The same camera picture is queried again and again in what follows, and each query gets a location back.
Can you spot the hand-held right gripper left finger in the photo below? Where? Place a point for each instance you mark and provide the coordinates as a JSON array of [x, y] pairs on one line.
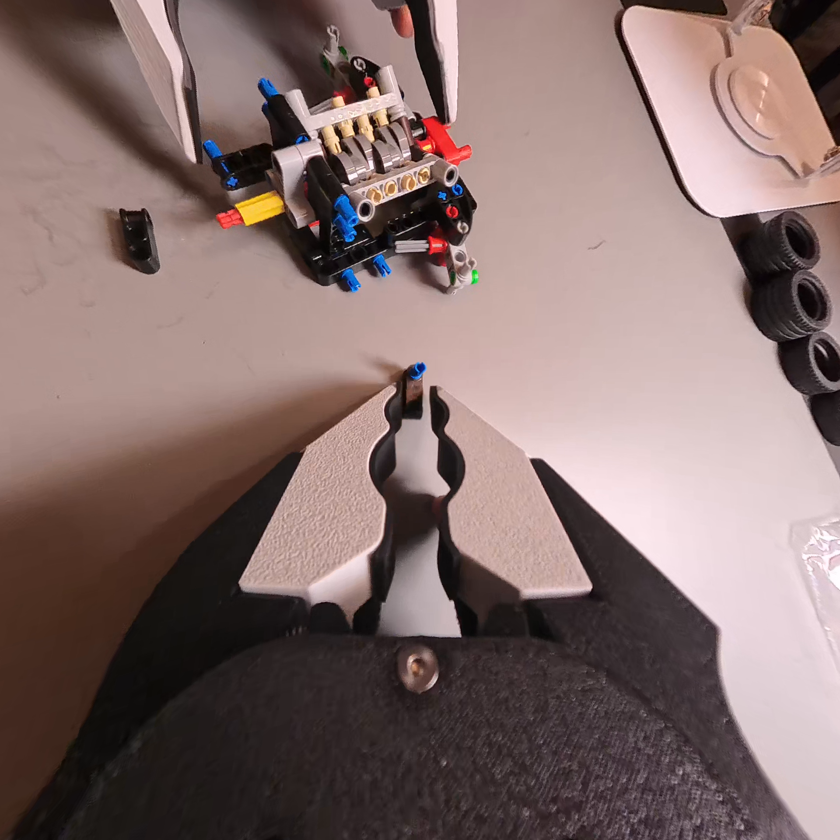
[[315, 518]]

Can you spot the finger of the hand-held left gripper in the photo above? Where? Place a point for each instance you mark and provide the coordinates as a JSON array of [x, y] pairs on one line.
[[443, 52], [164, 59]]

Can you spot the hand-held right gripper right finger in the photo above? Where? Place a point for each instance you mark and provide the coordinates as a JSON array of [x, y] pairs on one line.
[[518, 518]]

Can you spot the multicoloured lego engine model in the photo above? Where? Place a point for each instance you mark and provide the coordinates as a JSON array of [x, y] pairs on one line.
[[354, 170]]

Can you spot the black lego beam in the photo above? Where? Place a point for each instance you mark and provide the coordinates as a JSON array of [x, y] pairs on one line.
[[139, 243], [413, 397]]

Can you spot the black lego tyre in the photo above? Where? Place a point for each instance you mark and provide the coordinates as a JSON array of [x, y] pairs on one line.
[[781, 246], [791, 305], [810, 364], [827, 420]]

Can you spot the person's left hand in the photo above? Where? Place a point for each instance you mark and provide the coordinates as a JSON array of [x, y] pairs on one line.
[[403, 21]]

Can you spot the clear plastic bag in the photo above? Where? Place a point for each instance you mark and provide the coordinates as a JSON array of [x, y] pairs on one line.
[[820, 577]]

